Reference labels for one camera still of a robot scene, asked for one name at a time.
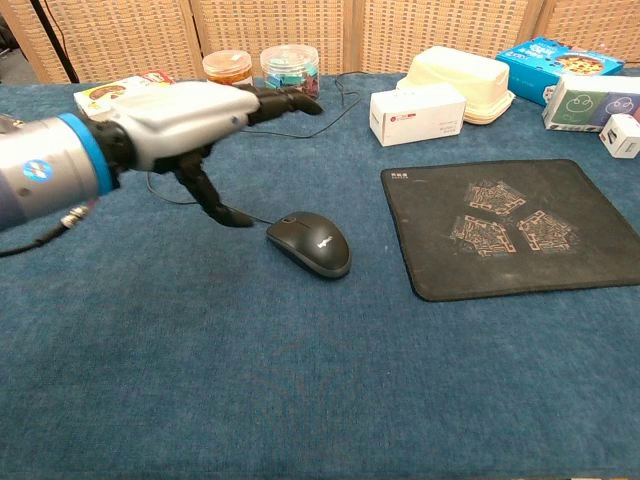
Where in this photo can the small white cube box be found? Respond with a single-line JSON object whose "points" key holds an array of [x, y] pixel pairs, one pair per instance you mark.
{"points": [[620, 137]]}

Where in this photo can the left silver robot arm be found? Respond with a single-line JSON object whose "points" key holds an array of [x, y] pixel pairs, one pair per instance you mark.
{"points": [[45, 170]]}

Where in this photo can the small white cardboard box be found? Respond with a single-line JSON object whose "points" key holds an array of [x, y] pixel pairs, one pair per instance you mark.
{"points": [[417, 115]]}

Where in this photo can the brown snack jar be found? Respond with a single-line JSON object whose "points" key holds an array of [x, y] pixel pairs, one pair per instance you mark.
{"points": [[227, 67]]}

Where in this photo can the beige lidded lunch container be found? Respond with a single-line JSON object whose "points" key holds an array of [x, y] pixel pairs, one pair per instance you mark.
{"points": [[460, 72]]}

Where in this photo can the black tripod stand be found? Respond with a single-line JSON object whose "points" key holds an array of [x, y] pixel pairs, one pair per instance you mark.
{"points": [[52, 35]]}

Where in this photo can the blue table cloth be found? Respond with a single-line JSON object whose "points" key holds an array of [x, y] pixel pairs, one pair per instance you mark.
{"points": [[250, 360]]}

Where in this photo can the black patterned mouse pad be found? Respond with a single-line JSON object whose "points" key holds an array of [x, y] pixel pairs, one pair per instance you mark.
{"points": [[515, 230]]}

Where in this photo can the black computer mouse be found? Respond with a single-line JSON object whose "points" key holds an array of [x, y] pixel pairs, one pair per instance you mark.
{"points": [[312, 245]]}

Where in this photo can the blue cookie box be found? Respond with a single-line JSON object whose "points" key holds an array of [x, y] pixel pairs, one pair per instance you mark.
{"points": [[540, 65]]}

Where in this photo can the woven bamboo folding screen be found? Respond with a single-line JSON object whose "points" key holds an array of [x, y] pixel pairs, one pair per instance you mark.
{"points": [[125, 35]]}

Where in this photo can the long white tissue pack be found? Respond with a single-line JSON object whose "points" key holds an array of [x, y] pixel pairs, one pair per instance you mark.
{"points": [[585, 105]]}

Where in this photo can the clear jar of binder clips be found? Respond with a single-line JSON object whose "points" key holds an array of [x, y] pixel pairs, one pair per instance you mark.
{"points": [[287, 67]]}

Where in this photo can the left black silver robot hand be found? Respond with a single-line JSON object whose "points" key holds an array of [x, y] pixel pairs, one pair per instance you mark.
{"points": [[175, 125]]}

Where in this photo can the white chocolate cookie box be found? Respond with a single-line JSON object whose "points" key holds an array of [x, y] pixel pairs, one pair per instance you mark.
{"points": [[100, 96]]}

